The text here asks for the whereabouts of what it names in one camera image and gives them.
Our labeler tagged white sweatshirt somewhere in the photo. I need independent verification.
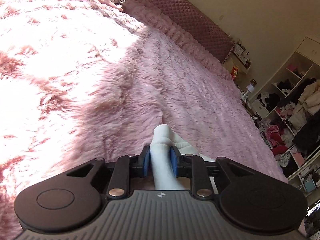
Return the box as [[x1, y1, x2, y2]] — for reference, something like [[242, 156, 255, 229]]
[[150, 124, 214, 190]]

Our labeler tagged small white table lamp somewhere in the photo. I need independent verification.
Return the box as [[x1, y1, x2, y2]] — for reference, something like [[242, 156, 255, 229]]
[[241, 83, 254, 101]]

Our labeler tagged pink fluffy bed blanket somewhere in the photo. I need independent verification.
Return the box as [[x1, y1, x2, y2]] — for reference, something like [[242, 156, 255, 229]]
[[1, 0, 285, 239]]

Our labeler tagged red yellow snack bag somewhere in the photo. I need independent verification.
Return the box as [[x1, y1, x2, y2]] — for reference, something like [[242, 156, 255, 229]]
[[231, 66, 239, 80]]

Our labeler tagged white open wardrobe shelf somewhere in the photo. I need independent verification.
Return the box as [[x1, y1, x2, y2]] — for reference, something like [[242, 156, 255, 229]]
[[251, 37, 319, 198]]

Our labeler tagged quilted mauve headboard cushion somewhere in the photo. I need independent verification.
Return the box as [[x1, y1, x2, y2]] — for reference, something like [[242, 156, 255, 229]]
[[147, 0, 234, 63]]

